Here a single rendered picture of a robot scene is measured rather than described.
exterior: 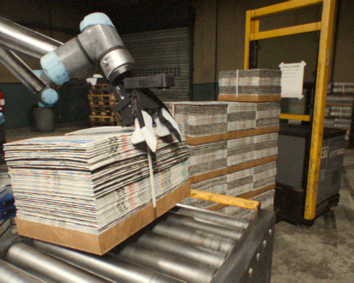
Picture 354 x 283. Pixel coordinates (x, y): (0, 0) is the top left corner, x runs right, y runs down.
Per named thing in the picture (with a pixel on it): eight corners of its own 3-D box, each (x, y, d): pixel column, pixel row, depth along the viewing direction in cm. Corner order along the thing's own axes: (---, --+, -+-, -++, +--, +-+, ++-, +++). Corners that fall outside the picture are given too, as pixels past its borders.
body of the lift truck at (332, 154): (248, 200, 299) (252, 125, 283) (277, 189, 332) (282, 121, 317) (313, 224, 246) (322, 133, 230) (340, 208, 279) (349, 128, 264)
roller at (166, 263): (61, 240, 79) (69, 223, 81) (220, 299, 57) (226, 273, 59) (48, 234, 75) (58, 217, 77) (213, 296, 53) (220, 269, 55)
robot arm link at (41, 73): (32, 86, 151) (30, 69, 150) (53, 86, 157) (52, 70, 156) (33, 86, 145) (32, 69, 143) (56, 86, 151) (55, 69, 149)
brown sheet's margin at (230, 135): (189, 132, 211) (189, 126, 210) (217, 128, 228) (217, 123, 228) (227, 139, 182) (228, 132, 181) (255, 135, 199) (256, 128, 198)
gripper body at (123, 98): (143, 126, 72) (120, 85, 73) (166, 108, 67) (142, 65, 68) (122, 130, 65) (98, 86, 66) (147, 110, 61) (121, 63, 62)
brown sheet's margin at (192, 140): (155, 136, 192) (155, 130, 191) (187, 132, 210) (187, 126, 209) (194, 144, 163) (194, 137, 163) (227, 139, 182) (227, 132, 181)
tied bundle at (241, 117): (189, 133, 211) (189, 101, 207) (217, 130, 229) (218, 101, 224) (226, 140, 182) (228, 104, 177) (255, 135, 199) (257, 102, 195)
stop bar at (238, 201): (144, 184, 107) (144, 179, 107) (261, 207, 86) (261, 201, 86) (138, 187, 104) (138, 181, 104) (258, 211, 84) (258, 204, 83)
